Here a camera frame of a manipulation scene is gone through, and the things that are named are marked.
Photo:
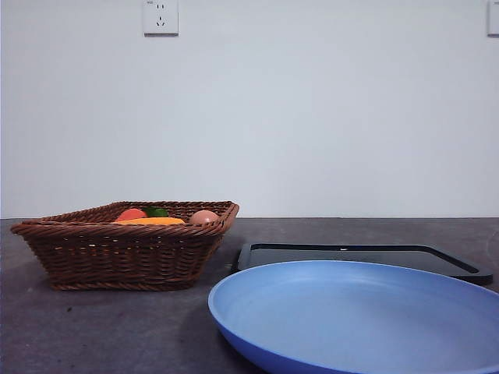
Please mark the orange yellow corn cob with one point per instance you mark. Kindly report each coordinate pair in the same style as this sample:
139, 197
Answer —
156, 221

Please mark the blue round plate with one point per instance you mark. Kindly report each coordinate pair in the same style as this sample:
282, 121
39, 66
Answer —
351, 319

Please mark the brown wicker basket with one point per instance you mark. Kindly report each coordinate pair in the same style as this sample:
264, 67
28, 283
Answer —
117, 257

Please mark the white wall socket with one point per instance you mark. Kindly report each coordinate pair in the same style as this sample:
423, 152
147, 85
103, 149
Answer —
161, 17

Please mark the red orange tomato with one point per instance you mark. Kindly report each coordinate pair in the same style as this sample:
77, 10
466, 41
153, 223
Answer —
132, 214

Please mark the brown egg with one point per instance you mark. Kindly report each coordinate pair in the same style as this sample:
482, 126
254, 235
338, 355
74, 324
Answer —
203, 217

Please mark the white wall switch plate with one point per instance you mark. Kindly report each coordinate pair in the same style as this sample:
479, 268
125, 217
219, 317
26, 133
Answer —
493, 17

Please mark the green pepper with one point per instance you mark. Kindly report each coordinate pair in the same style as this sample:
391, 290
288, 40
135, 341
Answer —
156, 212

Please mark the black rectangular tray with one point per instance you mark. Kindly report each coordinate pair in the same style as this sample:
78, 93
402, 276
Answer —
351, 254

